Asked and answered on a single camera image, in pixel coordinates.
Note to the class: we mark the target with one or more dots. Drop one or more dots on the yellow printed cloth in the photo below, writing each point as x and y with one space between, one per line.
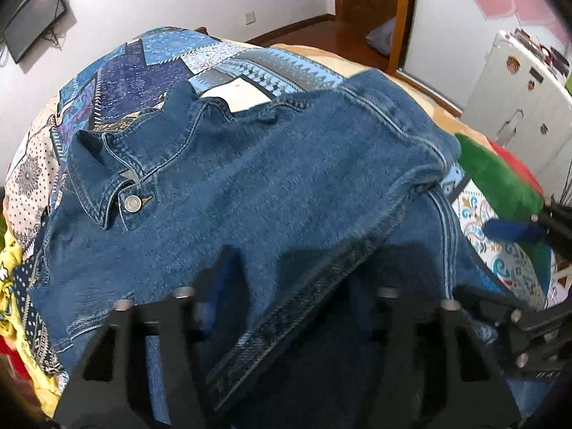
13 272

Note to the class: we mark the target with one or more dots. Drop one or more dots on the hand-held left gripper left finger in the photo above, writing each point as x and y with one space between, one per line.
229 277

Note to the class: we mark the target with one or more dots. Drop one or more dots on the blue patchwork blanket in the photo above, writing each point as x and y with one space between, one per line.
134 76

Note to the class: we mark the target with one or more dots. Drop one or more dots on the white cabinet with stickers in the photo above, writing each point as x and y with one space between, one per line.
518 94

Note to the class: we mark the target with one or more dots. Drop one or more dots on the black wall television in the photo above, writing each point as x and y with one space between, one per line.
33 13

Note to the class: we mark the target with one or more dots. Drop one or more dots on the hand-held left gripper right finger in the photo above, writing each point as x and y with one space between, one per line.
364 299

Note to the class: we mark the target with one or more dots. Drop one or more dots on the wooden door frame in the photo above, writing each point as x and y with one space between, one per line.
402 13

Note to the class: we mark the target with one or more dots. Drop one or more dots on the blue denim jacket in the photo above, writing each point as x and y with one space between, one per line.
250 178

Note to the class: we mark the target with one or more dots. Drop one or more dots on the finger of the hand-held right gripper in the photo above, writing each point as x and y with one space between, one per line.
491 306
509 230

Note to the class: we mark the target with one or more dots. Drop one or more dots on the green and red plush pillow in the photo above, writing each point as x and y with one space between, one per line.
500 174

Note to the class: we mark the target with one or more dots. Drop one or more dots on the white wall socket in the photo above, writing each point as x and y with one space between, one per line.
250 18

